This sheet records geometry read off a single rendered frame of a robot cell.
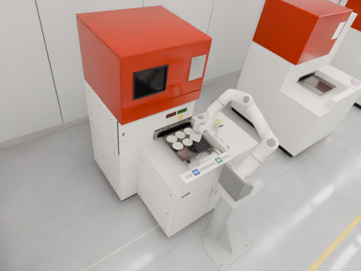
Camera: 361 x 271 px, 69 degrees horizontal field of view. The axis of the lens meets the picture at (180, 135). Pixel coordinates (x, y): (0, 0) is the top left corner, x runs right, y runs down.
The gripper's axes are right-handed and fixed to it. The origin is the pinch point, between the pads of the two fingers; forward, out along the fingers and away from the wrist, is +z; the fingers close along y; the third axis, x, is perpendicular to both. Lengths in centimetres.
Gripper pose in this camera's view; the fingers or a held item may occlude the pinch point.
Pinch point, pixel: (194, 142)
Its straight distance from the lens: 248.6
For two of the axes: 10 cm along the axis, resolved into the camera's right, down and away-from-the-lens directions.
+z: -1.3, 7.2, 6.8
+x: 3.7, -6.0, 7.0
